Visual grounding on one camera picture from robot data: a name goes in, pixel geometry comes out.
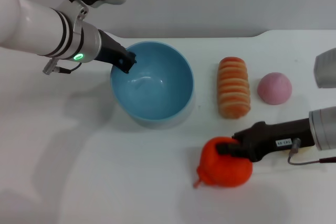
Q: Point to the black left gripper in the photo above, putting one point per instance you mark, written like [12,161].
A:
[109,51]

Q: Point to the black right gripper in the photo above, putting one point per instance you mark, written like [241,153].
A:
[267,137]

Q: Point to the orange toy fruit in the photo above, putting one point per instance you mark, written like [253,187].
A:
[223,169]

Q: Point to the blue bowl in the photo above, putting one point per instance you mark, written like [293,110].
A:
[155,90]

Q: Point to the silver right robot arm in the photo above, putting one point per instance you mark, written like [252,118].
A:
[324,129]

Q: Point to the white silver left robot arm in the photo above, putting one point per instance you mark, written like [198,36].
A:
[31,27]

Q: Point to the orange striped bread roll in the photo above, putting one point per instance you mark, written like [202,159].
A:
[233,87]

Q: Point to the pink round bun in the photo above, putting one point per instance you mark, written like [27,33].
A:
[274,89]

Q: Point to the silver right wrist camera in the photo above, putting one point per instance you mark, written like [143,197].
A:
[326,69]

